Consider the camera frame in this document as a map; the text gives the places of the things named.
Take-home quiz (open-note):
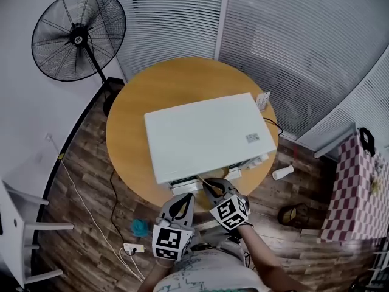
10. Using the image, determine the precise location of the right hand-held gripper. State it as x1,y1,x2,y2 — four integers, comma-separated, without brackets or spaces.
202,177,252,232

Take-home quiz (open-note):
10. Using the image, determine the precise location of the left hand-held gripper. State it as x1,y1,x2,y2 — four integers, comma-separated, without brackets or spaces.
151,192,196,261

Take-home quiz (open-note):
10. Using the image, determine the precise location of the white toaster oven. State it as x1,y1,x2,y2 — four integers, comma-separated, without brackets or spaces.
143,92,278,199

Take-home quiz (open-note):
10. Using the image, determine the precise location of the person's left forearm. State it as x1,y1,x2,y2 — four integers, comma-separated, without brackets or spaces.
140,258,174,292

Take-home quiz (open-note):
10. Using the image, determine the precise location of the person's right forearm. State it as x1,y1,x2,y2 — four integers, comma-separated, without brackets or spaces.
236,223,302,292

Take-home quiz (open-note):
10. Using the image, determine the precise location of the blue fluffy ball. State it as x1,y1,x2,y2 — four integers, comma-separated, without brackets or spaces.
131,218,151,238

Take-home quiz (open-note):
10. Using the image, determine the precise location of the white power strip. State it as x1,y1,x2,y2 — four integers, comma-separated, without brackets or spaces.
122,242,146,254

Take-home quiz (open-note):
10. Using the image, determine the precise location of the white plastic bottle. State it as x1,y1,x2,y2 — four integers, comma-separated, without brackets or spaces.
271,164,295,181

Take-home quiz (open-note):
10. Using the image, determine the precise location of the person's white printed shirt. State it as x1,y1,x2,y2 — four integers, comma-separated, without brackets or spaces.
151,243,272,292

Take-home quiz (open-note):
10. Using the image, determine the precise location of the round wooden table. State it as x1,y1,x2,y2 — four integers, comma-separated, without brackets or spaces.
105,57,280,215

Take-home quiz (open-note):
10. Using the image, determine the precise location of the red white checkered tablecloth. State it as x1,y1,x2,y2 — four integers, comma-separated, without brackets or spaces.
316,131,389,243

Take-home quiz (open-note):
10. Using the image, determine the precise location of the dried flower bunch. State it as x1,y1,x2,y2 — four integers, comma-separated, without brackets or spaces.
368,153,386,195

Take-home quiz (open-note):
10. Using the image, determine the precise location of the glass partition with blinds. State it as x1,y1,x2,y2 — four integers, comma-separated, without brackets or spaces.
96,0,389,155

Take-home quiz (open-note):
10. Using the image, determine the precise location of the white chair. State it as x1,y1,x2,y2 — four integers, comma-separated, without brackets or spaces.
0,179,75,289

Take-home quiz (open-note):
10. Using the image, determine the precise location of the black standing fan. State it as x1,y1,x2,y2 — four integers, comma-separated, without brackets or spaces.
30,0,127,117

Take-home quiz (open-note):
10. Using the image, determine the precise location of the long black floor cable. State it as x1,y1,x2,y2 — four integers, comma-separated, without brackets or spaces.
109,167,131,249

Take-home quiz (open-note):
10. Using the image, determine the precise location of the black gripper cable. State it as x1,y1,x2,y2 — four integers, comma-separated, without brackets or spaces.
225,221,255,269

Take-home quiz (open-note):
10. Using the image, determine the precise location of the black wire wastebasket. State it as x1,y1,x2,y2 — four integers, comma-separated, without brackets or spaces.
277,203,311,229

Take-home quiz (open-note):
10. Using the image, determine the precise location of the white power cable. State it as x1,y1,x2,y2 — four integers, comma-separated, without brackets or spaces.
60,159,147,283

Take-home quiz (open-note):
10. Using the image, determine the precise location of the black handled object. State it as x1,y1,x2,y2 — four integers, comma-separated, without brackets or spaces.
358,127,377,158

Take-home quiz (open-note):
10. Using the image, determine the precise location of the metal wire rack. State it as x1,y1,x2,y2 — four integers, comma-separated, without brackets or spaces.
351,241,389,292

